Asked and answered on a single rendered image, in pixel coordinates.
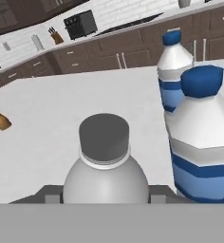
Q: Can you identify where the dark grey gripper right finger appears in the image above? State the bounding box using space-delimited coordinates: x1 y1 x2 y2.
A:
147 184 190 205

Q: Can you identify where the black toaster oven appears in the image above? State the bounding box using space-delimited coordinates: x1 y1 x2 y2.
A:
63 9 99 42

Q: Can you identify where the brown knife block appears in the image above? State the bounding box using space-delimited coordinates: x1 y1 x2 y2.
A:
47 26 65 46

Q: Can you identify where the grey pot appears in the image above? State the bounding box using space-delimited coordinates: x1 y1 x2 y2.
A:
177 0 192 9

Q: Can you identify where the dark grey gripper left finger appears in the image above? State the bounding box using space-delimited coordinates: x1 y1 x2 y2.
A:
9 184 65 205

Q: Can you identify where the grey bottle with dark cap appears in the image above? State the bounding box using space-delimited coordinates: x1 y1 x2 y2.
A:
62 112 150 205

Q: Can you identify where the dark wall cupboards run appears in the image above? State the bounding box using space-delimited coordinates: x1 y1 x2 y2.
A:
0 0 90 40

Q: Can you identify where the brown base cupboards run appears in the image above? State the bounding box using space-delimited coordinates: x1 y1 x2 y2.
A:
0 3 224 93

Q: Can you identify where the small grey wall fitting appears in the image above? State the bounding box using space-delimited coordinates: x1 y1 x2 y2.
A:
2 41 12 52

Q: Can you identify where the grey paper towel roll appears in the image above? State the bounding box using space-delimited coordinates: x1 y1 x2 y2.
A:
30 33 45 52

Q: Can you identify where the white plastic bottle blue cap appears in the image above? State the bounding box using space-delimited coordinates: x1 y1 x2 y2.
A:
156 29 195 116
165 64 224 205

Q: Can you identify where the black hob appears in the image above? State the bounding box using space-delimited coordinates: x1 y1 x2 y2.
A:
92 11 165 38

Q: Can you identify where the brown glass bottle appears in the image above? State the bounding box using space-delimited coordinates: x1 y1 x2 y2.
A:
0 101 13 132

